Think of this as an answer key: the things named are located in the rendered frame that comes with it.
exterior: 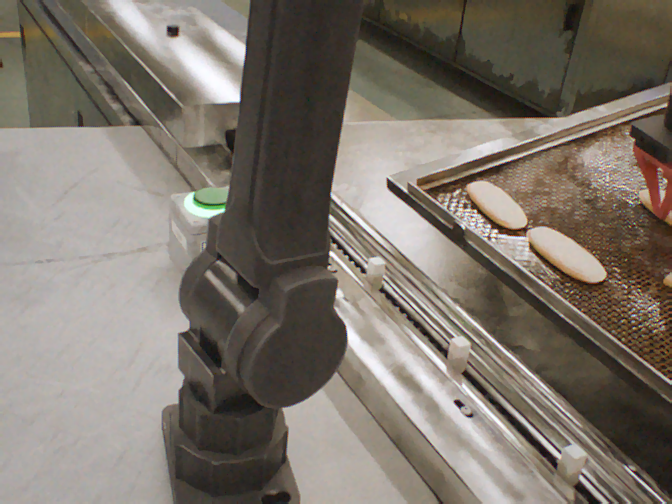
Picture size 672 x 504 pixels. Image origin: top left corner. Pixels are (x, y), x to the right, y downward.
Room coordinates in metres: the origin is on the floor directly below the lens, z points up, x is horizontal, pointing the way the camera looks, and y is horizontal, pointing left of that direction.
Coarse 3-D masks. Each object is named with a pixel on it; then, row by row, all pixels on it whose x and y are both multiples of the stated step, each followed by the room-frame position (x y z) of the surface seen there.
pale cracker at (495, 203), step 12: (468, 192) 0.78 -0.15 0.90; (480, 192) 0.77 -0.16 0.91; (492, 192) 0.77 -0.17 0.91; (504, 192) 0.77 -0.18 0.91; (480, 204) 0.75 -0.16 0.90; (492, 204) 0.75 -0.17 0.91; (504, 204) 0.75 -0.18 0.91; (516, 204) 0.75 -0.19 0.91; (492, 216) 0.73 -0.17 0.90; (504, 216) 0.73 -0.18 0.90; (516, 216) 0.73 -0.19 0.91; (516, 228) 0.71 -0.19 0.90
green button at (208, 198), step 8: (200, 192) 0.70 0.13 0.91; (208, 192) 0.70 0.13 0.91; (216, 192) 0.70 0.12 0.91; (224, 192) 0.71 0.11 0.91; (200, 200) 0.68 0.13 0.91; (208, 200) 0.69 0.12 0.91; (216, 200) 0.69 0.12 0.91; (224, 200) 0.69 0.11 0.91; (208, 208) 0.68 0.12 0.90; (216, 208) 0.68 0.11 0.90
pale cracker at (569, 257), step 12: (540, 228) 0.70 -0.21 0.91; (528, 240) 0.69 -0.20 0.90; (540, 240) 0.68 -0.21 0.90; (552, 240) 0.68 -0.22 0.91; (564, 240) 0.68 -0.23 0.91; (540, 252) 0.67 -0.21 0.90; (552, 252) 0.66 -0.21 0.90; (564, 252) 0.66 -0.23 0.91; (576, 252) 0.66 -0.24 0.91; (588, 252) 0.66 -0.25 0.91; (564, 264) 0.64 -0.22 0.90; (576, 264) 0.64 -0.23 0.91; (588, 264) 0.64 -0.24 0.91; (600, 264) 0.64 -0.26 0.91; (576, 276) 0.63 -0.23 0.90; (588, 276) 0.62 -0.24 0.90; (600, 276) 0.63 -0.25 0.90
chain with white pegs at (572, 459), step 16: (368, 272) 0.67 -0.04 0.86; (448, 352) 0.55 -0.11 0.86; (464, 352) 0.54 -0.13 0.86; (464, 368) 0.54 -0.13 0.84; (480, 384) 0.53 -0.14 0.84; (512, 416) 0.49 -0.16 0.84; (528, 432) 0.47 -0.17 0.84; (544, 448) 0.46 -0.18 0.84; (576, 448) 0.43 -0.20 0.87; (560, 464) 0.43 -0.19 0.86; (576, 464) 0.42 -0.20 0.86; (576, 480) 0.42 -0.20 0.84; (592, 496) 0.41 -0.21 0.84
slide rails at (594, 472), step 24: (336, 216) 0.79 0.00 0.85; (360, 240) 0.74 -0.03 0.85; (408, 288) 0.65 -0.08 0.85; (432, 312) 0.61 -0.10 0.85; (456, 336) 0.58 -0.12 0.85; (480, 360) 0.55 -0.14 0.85; (504, 384) 0.52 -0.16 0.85; (528, 408) 0.49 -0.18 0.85; (504, 432) 0.46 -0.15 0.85; (552, 432) 0.47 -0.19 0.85; (528, 456) 0.44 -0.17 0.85; (552, 480) 0.42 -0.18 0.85; (600, 480) 0.42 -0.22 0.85
